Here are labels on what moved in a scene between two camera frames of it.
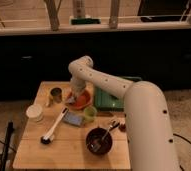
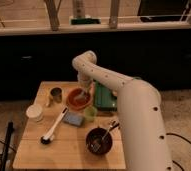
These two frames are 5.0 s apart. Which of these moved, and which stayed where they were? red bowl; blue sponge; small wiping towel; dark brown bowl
Moved: small wiping towel
Stayed: dark brown bowl; red bowl; blue sponge
